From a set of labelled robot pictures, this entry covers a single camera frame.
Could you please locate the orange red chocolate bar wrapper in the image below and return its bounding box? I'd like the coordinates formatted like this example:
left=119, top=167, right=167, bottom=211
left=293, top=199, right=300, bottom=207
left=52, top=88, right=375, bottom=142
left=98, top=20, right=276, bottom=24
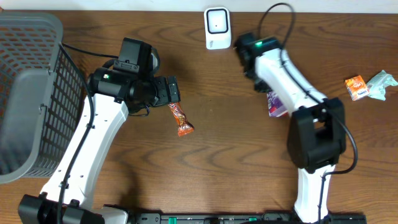
left=169, top=102, right=194, bottom=137

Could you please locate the red purple snack bag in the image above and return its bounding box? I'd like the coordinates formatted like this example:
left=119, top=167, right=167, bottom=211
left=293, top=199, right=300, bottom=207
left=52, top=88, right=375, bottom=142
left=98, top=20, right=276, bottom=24
left=267, top=91, right=288, bottom=117

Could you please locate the small orange box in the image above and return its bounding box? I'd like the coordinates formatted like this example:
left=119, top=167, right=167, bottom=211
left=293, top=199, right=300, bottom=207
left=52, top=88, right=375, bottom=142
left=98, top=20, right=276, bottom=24
left=345, top=75, right=369, bottom=101

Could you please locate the mint green wipes pack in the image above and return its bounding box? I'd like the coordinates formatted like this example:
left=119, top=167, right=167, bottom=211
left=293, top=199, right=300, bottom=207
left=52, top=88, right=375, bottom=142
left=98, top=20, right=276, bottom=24
left=366, top=70, right=397, bottom=101

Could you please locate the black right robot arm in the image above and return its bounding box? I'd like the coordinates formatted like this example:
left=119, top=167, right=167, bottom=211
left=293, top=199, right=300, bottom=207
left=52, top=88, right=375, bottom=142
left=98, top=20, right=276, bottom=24
left=234, top=33, right=346, bottom=223

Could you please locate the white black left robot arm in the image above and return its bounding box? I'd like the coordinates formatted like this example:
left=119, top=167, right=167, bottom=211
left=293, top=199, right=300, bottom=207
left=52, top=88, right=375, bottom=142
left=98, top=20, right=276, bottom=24
left=18, top=37, right=180, bottom=223

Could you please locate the white barcode scanner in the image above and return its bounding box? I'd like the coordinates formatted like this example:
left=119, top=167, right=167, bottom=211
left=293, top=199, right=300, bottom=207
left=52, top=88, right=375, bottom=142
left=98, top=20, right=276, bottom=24
left=203, top=7, right=232, bottom=50

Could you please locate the dark grey plastic basket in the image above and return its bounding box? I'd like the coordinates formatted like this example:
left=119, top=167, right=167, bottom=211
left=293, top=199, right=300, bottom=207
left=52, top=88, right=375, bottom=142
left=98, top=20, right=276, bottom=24
left=1, top=12, right=83, bottom=184

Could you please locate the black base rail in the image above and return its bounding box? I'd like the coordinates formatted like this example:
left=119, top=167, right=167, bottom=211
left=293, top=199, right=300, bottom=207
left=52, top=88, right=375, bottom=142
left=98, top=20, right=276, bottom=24
left=131, top=212, right=368, bottom=224

